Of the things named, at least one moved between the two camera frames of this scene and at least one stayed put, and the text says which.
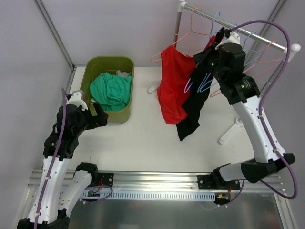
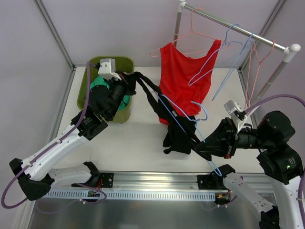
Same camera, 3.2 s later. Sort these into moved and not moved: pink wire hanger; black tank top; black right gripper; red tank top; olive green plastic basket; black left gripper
Moved: black right gripper; black tank top; pink wire hanger; black left gripper
Not moved: red tank top; olive green plastic basket
